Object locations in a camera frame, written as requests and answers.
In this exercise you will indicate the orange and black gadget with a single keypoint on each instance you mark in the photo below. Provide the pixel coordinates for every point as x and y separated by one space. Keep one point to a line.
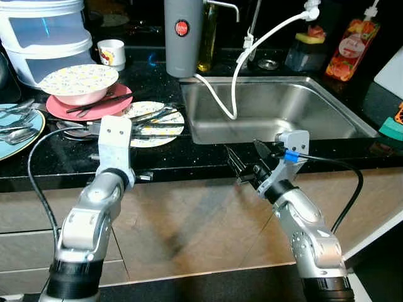
399 113

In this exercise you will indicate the white lemon print plate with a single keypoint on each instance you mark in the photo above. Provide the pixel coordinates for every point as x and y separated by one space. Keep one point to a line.
157 139

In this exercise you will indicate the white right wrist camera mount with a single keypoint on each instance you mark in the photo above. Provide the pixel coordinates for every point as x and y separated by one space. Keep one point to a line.
296 139

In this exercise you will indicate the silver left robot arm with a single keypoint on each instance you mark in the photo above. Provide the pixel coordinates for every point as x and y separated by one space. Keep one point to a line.
88 220

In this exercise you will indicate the yellow sponge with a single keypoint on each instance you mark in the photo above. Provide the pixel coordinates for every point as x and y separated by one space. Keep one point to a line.
305 39

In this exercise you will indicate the orange dish soap pump bottle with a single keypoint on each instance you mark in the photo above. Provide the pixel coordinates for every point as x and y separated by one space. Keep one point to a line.
349 53

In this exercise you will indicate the round chrome sink cap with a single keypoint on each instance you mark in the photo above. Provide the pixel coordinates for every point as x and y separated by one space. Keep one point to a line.
268 64

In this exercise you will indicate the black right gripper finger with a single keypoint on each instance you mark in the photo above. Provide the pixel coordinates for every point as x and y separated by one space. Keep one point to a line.
264 154
237 162

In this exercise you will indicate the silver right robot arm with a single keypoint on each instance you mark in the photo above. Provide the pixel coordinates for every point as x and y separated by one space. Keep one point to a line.
308 239

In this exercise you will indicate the stainless steel sink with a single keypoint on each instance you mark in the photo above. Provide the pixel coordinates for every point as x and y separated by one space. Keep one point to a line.
296 110

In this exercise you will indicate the black floor mat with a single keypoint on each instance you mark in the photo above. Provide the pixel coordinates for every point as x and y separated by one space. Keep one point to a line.
201 292

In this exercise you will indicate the olive oil glass bottle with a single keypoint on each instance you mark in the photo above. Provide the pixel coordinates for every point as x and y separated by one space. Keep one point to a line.
208 44

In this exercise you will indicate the chrome sink faucet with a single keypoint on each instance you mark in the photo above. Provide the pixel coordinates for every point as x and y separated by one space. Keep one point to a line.
254 25

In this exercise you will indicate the light blue plate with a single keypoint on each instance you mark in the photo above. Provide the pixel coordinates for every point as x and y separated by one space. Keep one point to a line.
19 151

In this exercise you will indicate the floral pink bowl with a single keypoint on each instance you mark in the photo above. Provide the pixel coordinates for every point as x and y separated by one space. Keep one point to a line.
79 80

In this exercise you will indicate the white printed cup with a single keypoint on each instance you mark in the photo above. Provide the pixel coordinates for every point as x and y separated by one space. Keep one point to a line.
111 55

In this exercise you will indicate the pink plate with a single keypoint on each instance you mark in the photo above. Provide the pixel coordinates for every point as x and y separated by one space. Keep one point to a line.
60 107

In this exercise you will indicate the black sponge holder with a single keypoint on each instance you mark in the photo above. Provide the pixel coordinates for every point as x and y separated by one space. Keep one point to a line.
304 58

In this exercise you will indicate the beige cabinet door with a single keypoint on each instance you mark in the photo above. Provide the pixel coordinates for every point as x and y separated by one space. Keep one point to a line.
201 226
378 189

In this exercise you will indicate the white cutting board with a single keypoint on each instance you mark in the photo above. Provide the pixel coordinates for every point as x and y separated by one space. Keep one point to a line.
390 75

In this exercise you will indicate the white tiered food container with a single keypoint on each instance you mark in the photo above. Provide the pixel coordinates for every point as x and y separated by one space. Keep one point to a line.
44 44

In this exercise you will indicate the grey water filter canister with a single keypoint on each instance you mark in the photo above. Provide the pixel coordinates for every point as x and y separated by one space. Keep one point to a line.
182 50

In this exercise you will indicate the green sponge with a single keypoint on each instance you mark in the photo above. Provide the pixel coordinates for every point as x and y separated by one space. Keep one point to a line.
391 129

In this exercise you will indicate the beige cabinet drawer front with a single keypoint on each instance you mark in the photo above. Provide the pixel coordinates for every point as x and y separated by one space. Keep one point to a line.
19 283
25 255
25 211

